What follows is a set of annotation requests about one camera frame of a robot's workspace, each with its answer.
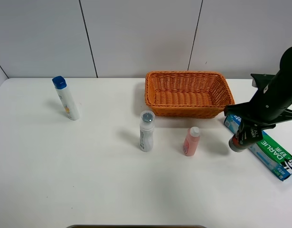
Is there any white bottle clear cap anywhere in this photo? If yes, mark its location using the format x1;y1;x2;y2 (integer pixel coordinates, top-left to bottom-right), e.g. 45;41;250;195
140;111;155;152

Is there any white bottle blue cap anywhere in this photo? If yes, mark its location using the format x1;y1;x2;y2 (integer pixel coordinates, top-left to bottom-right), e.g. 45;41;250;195
52;76;80;121

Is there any black facial cleanser tube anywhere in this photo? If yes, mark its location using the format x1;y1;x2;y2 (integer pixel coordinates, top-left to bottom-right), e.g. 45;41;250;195
228;126;263;152

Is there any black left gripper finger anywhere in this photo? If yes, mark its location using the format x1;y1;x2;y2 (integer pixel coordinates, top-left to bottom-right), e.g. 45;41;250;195
238;128;263;146

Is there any green Darlie toothpaste box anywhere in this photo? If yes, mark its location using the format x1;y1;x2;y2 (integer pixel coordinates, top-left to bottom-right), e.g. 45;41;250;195
224;115;292;181

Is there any orange woven basket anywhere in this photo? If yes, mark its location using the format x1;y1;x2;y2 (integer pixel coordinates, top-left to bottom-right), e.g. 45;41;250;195
144;71;235;119

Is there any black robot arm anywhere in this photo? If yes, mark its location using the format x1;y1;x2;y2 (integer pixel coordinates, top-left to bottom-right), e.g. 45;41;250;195
224;47;292;152

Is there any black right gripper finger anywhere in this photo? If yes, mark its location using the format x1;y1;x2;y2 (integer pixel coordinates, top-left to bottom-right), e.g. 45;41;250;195
224;103;249;123

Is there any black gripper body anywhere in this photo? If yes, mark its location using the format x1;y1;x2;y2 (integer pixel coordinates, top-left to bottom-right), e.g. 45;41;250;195
238;73;292;125

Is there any pink bottle white cap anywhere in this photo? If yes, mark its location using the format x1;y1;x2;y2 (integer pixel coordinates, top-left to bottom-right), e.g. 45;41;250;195
183;127;200;156

